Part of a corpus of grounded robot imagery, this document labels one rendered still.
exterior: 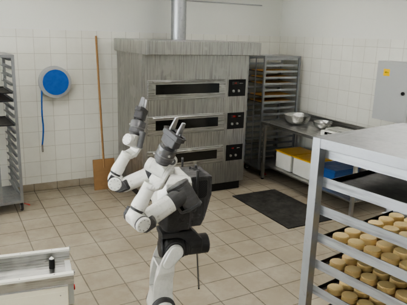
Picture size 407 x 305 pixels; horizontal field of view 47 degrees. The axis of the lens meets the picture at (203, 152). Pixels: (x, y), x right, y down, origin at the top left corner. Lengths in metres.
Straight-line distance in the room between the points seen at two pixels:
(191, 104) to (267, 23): 2.33
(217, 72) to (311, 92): 1.77
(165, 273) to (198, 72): 3.76
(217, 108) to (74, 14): 2.18
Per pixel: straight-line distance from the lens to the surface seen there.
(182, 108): 5.98
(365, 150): 1.33
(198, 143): 6.18
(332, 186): 1.46
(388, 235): 1.38
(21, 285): 2.59
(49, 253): 2.84
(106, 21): 6.61
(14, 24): 6.37
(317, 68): 7.22
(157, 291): 2.73
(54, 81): 6.32
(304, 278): 1.58
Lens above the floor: 2.11
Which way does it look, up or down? 14 degrees down
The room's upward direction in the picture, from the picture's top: 2 degrees clockwise
